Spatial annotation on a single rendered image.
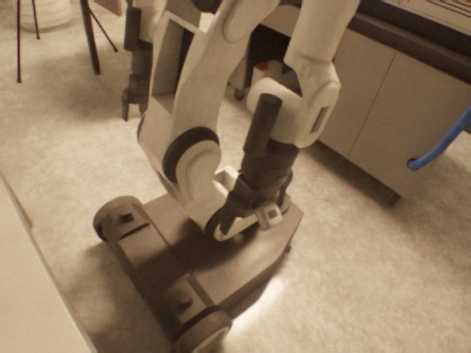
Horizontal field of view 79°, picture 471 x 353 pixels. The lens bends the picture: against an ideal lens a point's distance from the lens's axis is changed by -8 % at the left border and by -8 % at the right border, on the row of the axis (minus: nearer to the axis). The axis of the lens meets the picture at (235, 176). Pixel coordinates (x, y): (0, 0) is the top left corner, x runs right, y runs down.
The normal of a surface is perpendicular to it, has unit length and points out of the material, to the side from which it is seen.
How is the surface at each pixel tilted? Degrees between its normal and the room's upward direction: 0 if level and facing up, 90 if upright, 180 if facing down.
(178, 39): 90
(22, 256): 0
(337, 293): 0
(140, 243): 0
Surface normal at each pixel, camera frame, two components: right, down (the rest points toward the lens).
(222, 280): 0.11, -0.70
